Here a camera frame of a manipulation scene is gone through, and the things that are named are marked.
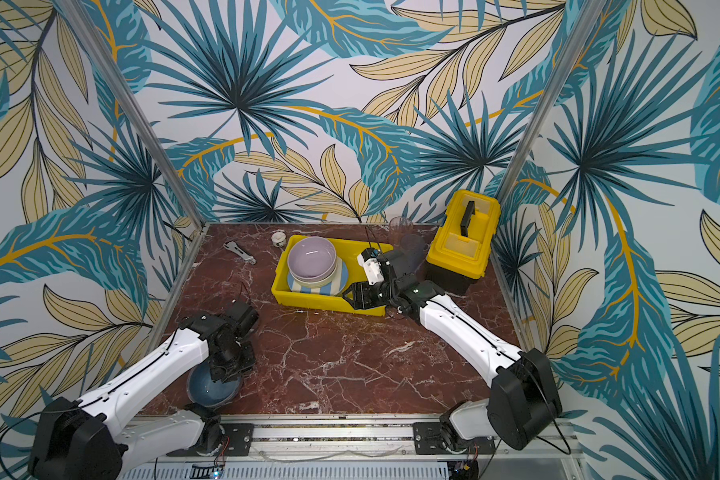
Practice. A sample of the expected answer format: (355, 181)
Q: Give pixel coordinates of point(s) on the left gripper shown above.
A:
(223, 369)

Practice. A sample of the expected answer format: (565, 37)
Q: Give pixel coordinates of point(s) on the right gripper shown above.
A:
(378, 288)

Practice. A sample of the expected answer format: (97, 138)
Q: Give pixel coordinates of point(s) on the dark blue bowl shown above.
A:
(201, 389)

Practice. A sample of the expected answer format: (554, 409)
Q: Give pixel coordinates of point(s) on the light green bowl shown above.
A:
(321, 279)

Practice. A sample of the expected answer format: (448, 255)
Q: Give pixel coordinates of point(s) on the lilac bowl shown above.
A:
(312, 257)

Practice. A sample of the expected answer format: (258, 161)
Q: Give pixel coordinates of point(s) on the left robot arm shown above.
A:
(92, 438)

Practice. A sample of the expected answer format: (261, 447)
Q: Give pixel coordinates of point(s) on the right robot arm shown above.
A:
(523, 400)

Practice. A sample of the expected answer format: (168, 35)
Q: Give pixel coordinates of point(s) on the grey translucent cup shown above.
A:
(414, 249)

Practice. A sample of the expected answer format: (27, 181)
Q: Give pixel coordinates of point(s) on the clear pink cup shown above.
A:
(398, 228)

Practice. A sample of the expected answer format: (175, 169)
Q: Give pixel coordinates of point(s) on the yellow black toolbox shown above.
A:
(459, 254)

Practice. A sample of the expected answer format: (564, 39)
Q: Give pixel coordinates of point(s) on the silver metal bottle opener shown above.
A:
(233, 247)

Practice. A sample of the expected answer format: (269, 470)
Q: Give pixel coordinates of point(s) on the small white jar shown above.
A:
(279, 239)

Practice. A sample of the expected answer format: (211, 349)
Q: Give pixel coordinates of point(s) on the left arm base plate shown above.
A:
(234, 441)

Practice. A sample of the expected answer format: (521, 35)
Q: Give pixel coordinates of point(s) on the aluminium frame rail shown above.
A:
(373, 446)

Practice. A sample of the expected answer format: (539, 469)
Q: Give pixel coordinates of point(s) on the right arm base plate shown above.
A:
(433, 438)

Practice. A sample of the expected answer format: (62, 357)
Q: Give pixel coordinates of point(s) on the right aluminium corner post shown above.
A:
(573, 46)

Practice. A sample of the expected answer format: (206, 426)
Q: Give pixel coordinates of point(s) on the aluminium corner post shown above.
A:
(83, 26)
(573, 46)

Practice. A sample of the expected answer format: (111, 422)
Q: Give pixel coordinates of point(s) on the left aluminium corner post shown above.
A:
(83, 26)

